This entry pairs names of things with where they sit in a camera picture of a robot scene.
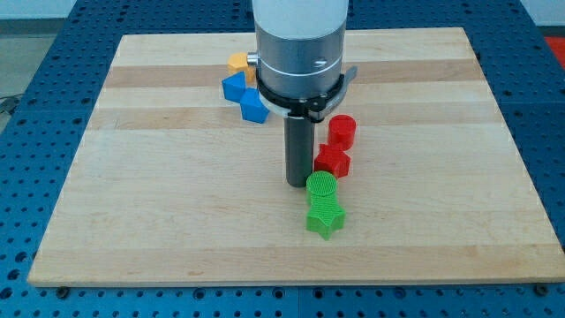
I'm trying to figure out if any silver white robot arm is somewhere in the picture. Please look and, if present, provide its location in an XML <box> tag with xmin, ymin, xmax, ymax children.
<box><xmin>252</xmin><ymin>0</ymin><xmax>349</xmax><ymax>99</ymax></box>

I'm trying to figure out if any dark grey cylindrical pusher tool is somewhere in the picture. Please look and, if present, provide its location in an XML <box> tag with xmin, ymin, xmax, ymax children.
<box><xmin>284</xmin><ymin>117</ymin><xmax>315</xmax><ymax>187</ymax></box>

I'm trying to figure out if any red star block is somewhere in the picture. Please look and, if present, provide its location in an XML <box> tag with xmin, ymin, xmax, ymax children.
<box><xmin>313</xmin><ymin>144</ymin><xmax>350</xmax><ymax>178</ymax></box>

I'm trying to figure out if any green cylinder block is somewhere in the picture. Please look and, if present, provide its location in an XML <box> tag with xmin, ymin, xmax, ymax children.
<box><xmin>306</xmin><ymin>170</ymin><xmax>338</xmax><ymax>205</ymax></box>

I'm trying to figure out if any blue cube block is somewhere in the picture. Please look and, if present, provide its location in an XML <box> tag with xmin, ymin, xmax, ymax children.
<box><xmin>239</xmin><ymin>88</ymin><xmax>269</xmax><ymax>124</ymax></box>

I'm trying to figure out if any red cylinder block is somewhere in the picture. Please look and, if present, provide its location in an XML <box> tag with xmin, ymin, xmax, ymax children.
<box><xmin>328</xmin><ymin>114</ymin><xmax>357</xmax><ymax>150</ymax></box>

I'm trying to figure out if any green star block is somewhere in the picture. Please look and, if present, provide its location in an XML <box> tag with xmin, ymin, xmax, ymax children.
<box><xmin>305</xmin><ymin>194</ymin><xmax>346</xmax><ymax>240</ymax></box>

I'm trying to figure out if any blue triangular block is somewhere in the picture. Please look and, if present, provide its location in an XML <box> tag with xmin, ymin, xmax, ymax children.
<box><xmin>222</xmin><ymin>72</ymin><xmax>246</xmax><ymax>102</ymax></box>

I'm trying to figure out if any yellow hexagon block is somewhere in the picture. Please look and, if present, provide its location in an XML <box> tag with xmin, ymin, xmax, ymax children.
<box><xmin>227</xmin><ymin>52</ymin><xmax>256</xmax><ymax>84</ymax></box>

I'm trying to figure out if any light wooden board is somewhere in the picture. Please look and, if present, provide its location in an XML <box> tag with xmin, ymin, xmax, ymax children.
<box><xmin>28</xmin><ymin>27</ymin><xmax>564</xmax><ymax>287</ymax></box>

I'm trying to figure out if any black clamp ring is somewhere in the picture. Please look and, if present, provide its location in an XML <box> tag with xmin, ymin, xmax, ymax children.
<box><xmin>254</xmin><ymin>65</ymin><xmax>358</xmax><ymax>124</ymax></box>

